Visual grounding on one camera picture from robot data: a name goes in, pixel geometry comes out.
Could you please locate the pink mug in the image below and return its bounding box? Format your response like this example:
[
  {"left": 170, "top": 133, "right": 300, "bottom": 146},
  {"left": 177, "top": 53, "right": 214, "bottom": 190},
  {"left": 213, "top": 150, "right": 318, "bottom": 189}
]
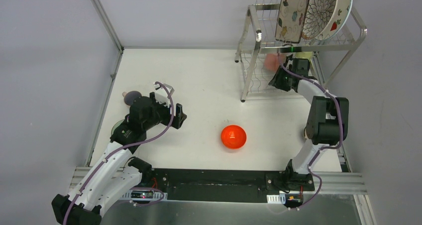
[{"left": 263, "top": 53, "right": 286, "bottom": 72}]

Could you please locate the beige cup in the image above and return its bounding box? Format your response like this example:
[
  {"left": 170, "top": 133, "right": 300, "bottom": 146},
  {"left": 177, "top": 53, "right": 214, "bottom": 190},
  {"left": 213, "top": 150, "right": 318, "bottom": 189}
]
[{"left": 122, "top": 91, "right": 142, "bottom": 106}]

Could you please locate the pale yellow mug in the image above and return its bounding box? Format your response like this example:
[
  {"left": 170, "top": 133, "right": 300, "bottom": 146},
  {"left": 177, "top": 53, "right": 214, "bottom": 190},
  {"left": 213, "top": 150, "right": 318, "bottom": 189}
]
[{"left": 295, "top": 52, "right": 314, "bottom": 61}]

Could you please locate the square floral plate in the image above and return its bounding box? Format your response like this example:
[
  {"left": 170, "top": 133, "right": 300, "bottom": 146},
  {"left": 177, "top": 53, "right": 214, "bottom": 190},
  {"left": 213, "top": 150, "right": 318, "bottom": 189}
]
[{"left": 275, "top": 0, "right": 309, "bottom": 44}]

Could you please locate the brown petal pattern plate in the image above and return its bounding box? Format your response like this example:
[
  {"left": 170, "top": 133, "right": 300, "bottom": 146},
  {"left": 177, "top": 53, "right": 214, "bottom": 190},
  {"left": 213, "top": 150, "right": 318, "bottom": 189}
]
[{"left": 302, "top": 0, "right": 337, "bottom": 40}]

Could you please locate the watermelon pattern round plate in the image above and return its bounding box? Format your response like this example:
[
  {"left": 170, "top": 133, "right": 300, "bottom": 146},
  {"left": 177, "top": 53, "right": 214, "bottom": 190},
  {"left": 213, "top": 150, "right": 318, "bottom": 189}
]
[{"left": 316, "top": 0, "right": 353, "bottom": 41}]

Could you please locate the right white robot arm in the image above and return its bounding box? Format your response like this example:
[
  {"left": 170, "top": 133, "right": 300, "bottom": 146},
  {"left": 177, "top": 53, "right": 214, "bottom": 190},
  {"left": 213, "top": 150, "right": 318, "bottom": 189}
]
[{"left": 269, "top": 56, "right": 349, "bottom": 190}]

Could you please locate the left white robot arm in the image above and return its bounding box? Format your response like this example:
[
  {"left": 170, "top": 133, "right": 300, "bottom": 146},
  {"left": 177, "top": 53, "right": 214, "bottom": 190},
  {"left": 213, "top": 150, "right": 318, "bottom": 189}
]
[{"left": 52, "top": 85, "right": 187, "bottom": 225}]

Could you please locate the brown dish under right arm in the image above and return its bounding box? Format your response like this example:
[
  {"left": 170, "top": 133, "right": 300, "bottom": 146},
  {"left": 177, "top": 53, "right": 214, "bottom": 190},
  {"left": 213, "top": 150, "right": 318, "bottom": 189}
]
[{"left": 303, "top": 128, "right": 308, "bottom": 140}]

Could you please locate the steel two-tier dish rack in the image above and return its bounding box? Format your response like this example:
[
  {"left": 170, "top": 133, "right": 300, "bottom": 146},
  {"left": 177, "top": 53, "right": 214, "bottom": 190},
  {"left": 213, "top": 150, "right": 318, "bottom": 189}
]
[{"left": 234, "top": 1, "right": 368, "bottom": 102}]

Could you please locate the mint green bowl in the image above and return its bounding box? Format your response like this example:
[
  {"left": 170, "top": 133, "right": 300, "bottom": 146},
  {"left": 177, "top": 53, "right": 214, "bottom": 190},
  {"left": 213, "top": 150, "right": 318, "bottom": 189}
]
[{"left": 110, "top": 119, "right": 124, "bottom": 135}]

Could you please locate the orange bowl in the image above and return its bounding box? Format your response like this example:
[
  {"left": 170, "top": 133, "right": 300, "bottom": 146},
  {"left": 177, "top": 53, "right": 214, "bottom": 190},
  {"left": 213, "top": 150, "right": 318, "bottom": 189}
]
[{"left": 220, "top": 125, "right": 247, "bottom": 149}]

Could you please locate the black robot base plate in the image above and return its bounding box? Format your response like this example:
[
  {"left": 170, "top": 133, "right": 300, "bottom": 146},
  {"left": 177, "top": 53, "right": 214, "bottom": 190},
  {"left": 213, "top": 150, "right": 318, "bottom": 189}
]
[{"left": 139, "top": 168, "right": 315, "bottom": 203}]

